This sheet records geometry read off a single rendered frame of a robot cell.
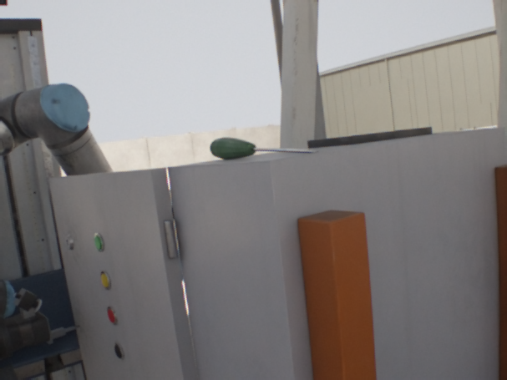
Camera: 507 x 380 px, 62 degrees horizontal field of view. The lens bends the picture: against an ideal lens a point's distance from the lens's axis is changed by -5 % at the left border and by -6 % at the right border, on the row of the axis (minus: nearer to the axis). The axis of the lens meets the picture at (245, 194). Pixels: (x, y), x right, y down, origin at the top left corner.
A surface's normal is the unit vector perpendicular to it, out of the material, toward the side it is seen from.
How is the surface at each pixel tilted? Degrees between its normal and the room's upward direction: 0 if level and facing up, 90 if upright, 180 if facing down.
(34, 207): 90
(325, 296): 90
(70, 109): 84
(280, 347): 90
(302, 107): 99
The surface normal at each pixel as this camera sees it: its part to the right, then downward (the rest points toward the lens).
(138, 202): -0.75, 0.16
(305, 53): 0.56, 0.18
